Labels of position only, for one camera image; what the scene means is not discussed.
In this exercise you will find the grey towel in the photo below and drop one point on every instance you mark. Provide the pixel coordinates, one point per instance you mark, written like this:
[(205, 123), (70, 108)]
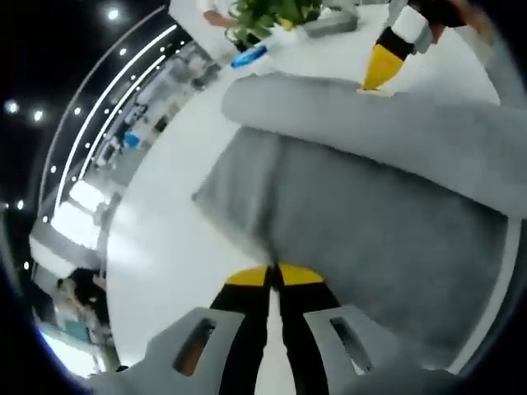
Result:
[(370, 185)]

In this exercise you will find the grey flat object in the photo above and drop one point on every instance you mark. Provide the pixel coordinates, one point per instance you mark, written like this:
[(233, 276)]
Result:
[(331, 24)]

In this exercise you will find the blue flat object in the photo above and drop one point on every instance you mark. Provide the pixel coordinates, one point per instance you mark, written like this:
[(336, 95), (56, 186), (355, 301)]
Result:
[(249, 57)]

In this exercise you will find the person's right hand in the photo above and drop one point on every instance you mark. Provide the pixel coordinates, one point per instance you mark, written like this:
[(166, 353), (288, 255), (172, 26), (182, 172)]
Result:
[(461, 12)]

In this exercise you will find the green potted plant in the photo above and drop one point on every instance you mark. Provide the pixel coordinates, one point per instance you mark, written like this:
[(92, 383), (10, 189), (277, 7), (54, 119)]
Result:
[(263, 16)]

